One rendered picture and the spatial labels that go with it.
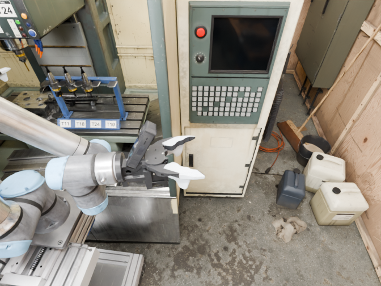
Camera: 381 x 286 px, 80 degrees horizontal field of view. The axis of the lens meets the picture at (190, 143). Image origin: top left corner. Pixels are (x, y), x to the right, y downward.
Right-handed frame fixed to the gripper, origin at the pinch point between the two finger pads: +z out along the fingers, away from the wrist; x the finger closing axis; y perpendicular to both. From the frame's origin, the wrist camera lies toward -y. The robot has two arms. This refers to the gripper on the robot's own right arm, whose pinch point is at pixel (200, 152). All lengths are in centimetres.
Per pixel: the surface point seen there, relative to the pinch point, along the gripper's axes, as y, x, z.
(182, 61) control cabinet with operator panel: 4, -82, 4
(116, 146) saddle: 69, -100, -47
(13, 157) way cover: 72, -102, -123
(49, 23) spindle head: -14, -107, -67
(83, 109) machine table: 51, -128, -73
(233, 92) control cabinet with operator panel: 21, -77, 32
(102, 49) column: 16, -167, -56
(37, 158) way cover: 71, -97, -104
